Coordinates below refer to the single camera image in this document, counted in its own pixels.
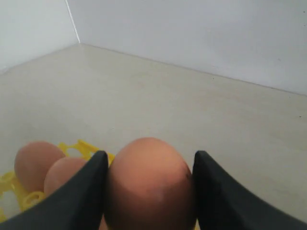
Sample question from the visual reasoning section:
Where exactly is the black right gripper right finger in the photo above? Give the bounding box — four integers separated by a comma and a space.
193, 150, 307, 230

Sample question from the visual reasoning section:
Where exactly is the brown egg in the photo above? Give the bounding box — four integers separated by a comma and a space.
14, 141, 65, 192
44, 157, 87, 196
104, 137, 196, 230

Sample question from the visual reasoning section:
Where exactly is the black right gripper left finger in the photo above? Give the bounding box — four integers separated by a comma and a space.
0, 150, 108, 230

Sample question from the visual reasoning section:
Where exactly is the yellow plastic egg tray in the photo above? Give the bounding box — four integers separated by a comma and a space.
0, 139, 116, 220

